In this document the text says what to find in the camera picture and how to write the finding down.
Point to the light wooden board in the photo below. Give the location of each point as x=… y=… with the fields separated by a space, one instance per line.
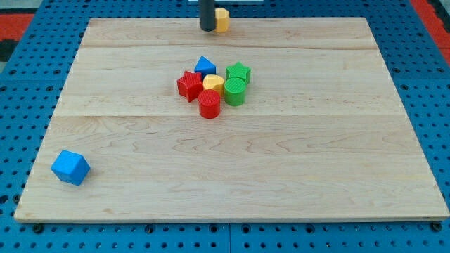
x=321 y=137

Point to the yellow hexagon block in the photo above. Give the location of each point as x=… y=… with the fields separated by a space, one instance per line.
x=222 y=20

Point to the green cylinder block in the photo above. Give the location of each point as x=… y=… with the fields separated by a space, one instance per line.
x=234 y=91

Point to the yellow heart block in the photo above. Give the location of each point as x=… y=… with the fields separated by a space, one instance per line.
x=214 y=82

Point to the blue cube block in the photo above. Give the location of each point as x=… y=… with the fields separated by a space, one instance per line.
x=70 y=167

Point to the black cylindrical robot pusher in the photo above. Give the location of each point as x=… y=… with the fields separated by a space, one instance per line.
x=207 y=15

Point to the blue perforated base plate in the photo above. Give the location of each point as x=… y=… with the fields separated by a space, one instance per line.
x=33 y=78

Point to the green star block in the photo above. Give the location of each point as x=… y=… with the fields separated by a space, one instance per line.
x=239 y=70

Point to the red star block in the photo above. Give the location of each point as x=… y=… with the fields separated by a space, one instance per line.
x=189 y=85

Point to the blue triangle block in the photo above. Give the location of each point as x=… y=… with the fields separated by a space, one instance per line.
x=205 y=67

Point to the red cylinder block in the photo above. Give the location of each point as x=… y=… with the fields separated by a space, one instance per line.
x=209 y=103

